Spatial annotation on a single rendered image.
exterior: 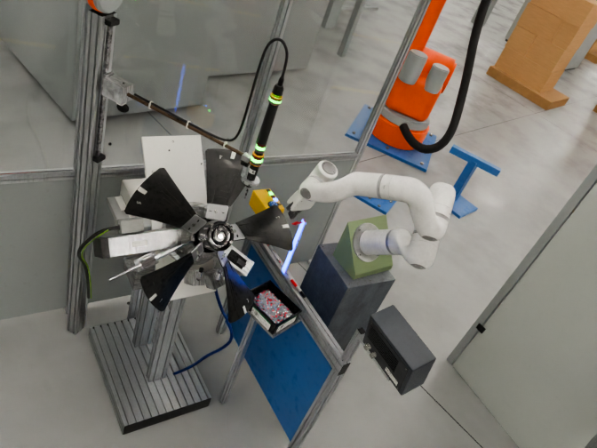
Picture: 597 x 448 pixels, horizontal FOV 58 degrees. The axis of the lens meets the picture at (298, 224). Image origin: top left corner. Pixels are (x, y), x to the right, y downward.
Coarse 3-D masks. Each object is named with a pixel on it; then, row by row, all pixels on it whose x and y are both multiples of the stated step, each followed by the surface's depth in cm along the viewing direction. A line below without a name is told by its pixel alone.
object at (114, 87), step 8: (112, 72) 209; (104, 80) 205; (112, 80) 206; (120, 80) 207; (104, 88) 207; (112, 88) 205; (120, 88) 204; (128, 88) 206; (112, 96) 207; (120, 96) 206; (120, 104) 208
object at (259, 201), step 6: (252, 192) 266; (258, 192) 266; (264, 192) 267; (252, 198) 267; (258, 198) 263; (264, 198) 263; (270, 198) 265; (276, 198) 267; (252, 204) 268; (258, 204) 264; (264, 204) 260; (258, 210) 264; (282, 210) 262
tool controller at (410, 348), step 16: (384, 320) 200; (400, 320) 200; (368, 336) 207; (384, 336) 197; (400, 336) 196; (416, 336) 196; (384, 352) 200; (400, 352) 191; (416, 352) 191; (384, 368) 204; (400, 368) 193; (416, 368) 187; (400, 384) 197; (416, 384) 199
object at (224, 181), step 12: (216, 156) 219; (228, 156) 219; (240, 156) 220; (216, 168) 219; (228, 168) 218; (240, 168) 219; (216, 180) 218; (228, 180) 217; (240, 180) 217; (216, 192) 217; (228, 192) 216; (240, 192) 216; (228, 204) 215
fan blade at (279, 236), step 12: (252, 216) 230; (264, 216) 232; (240, 228) 222; (252, 228) 224; (264, 228) 226; (276, 228) 230; (288, 228) 233; (252, 240) 220; (264, 240) 223; (276, 240) 226; (288, 240) 230
